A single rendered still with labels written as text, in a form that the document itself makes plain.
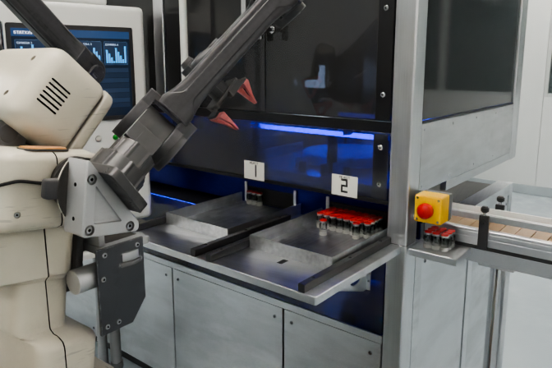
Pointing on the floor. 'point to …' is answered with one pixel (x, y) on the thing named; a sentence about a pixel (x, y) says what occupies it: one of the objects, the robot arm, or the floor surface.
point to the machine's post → (405, 153)
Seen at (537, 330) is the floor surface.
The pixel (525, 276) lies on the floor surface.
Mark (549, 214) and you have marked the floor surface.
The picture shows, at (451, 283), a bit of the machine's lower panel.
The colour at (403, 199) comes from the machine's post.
